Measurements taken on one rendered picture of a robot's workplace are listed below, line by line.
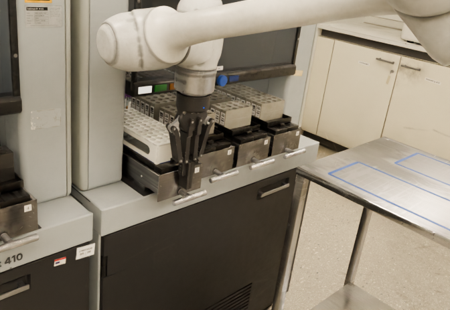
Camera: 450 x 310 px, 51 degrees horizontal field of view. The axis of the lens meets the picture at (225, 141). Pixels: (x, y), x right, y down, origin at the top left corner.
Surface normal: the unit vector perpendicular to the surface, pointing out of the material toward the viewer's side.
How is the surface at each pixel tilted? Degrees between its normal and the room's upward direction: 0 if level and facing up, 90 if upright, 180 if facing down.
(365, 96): 90
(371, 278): 0
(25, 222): 90
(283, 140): 90
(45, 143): 90
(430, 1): 130
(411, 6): 140
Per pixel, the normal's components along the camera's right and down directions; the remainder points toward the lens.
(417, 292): 0.11, -0.92
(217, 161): 0.69, 0.34
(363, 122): -0.72, 0.18
